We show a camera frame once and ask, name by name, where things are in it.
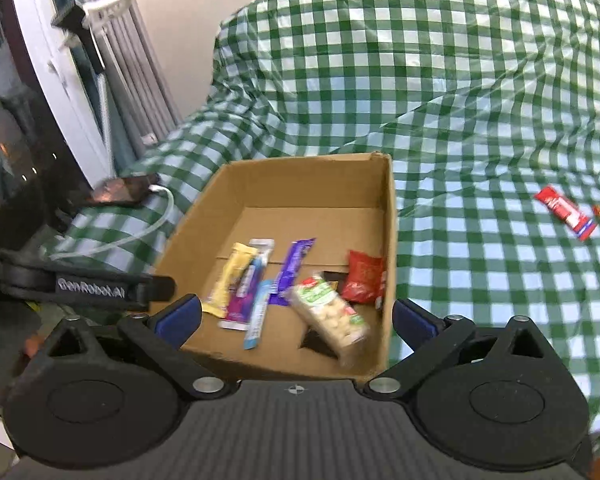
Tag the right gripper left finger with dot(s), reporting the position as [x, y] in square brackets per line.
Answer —
[157, 340]

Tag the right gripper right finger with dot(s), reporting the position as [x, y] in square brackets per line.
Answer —
[436, 344]

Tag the yellow snack bar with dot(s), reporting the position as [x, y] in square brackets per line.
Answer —
[218, 299]

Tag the red gold square packet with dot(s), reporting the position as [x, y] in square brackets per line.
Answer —
[365, 283]

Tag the white green snack pack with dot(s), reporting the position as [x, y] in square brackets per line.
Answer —
[325, 311]

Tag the white purple stick packet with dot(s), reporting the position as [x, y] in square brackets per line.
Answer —
[244, 292]

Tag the light blue stick packet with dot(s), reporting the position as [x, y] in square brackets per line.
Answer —
[260, 305]

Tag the dark brown biscuit pack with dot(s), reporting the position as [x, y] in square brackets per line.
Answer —
[334, 276]

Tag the purple chocolate bar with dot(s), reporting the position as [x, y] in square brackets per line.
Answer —
[289, 271]

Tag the red snack packet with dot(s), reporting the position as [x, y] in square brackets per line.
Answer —
[567, 212]

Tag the black smartphone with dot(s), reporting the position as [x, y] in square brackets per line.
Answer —
[122, 191]

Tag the brown cardboard box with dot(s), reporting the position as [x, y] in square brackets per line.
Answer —
[342, 202]

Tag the grey curtain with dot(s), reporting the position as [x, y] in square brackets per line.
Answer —
[141, 110]

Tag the green checkered sofa cover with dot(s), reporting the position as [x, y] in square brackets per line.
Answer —
[480, 104]

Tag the black white phone holder stand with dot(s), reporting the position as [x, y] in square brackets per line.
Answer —
[81, 22]

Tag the white window frame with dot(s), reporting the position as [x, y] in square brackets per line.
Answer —
[62, 87]

